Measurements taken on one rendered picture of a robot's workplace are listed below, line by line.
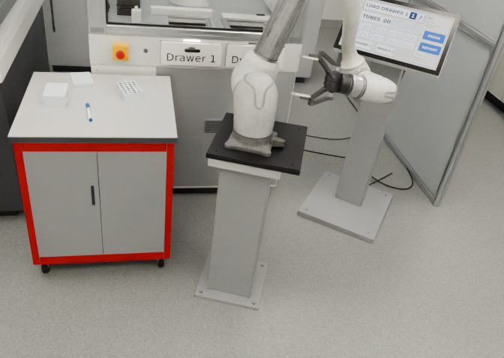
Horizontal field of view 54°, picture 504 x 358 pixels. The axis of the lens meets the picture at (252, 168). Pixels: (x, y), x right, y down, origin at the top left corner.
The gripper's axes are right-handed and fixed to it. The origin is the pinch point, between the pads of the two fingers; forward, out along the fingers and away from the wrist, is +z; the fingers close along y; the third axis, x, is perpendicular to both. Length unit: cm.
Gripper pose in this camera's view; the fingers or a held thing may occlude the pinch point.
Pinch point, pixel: (298, 75)
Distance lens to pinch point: 185.6
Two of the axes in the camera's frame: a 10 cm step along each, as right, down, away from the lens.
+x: 3.3, 2.6, -9.1
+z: -9.2, -1.0, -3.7
